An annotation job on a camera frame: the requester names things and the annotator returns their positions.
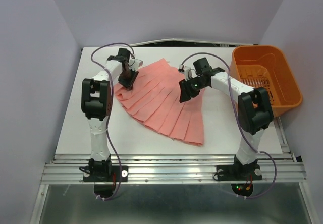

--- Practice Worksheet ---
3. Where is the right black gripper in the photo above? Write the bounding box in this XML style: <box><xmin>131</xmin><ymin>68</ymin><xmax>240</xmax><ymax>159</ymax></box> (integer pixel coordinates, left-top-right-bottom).
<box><xmin>179</xmin><ymin>76</ymin><xmax>207</xmax><ymax>103</ymax></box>

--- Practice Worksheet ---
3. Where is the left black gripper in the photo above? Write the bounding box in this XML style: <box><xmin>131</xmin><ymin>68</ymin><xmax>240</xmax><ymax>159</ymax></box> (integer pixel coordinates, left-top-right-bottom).
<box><xmin>117</xmin><ymin>66</ymin><xmax>138</xmax><ymax>90</ymax></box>

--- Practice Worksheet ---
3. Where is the pink pleated skirt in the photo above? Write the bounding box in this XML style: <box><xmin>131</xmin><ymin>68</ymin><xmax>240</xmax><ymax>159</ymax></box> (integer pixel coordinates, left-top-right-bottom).
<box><xmin>114</xmin><ymin>59</ymin><xmax>204</xmax><ymax>146</ymax></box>

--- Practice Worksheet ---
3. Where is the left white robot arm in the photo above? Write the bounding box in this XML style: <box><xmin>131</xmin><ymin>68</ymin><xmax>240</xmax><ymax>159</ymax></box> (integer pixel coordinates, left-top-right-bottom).
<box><xmin>81</xmin><ymin>48</ymin><xmax>142</xmax><ymax>181</ymax></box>

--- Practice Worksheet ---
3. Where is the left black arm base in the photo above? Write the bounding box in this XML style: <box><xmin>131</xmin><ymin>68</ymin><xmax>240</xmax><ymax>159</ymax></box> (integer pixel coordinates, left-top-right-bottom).
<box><xmin>79</xmin><ymin>158</ymin><xmax>129</xmax><ymax>201</ymax></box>

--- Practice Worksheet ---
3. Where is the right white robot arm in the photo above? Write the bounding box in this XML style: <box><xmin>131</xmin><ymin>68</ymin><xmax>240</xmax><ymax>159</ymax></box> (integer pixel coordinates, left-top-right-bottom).
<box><xmin>178</xmin><ymin>58</ymin><xmax>274</xmax><ymax>179</ymax></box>

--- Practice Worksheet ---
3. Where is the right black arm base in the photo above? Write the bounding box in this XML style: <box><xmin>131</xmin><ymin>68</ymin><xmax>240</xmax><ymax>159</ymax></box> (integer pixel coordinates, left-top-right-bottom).
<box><xmin>213</xmin><ymin>156</ymin><xmax>262</xmax><ymax>198</ymax></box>

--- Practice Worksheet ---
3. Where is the orange plastic basket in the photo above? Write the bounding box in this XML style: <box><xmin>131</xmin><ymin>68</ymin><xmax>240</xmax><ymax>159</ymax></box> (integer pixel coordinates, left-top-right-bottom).
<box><xmin>230</xmin><ymin>45</ymin><xmax>303</xmax><ymax>118</ymax></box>

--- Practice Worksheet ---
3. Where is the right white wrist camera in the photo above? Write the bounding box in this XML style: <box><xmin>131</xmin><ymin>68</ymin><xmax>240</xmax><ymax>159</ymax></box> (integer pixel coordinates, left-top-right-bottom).
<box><xmin>178</xmin><ymin>64</ymin><xmax>194</xmax><ymax>81</ymax></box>

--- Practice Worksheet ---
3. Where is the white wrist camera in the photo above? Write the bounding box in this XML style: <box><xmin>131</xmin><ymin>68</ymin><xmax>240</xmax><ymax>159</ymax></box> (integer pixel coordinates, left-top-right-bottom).
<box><xmin>178</xmin><ymin>64</ymin><xmax>194</xmax><ymax>81</ymax></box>
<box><xmin>128</xmin><ymin>58</ymin><xmax>143</xmax><ymax>71</ymax></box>

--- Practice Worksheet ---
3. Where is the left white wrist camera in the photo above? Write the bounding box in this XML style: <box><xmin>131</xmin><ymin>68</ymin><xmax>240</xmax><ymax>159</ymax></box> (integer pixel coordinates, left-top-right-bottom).
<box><xmin>128</xmin><ymin>58</ymin><xmax>143</xmax><ymax>71</ymax></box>

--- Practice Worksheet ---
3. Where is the aluminium rail frame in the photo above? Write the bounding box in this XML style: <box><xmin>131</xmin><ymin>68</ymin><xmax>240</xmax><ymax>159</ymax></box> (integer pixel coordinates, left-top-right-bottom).
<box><xmin>31</xmin><ymin>120</ymin><xmax>319</xmax><ymax>223</ymax></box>

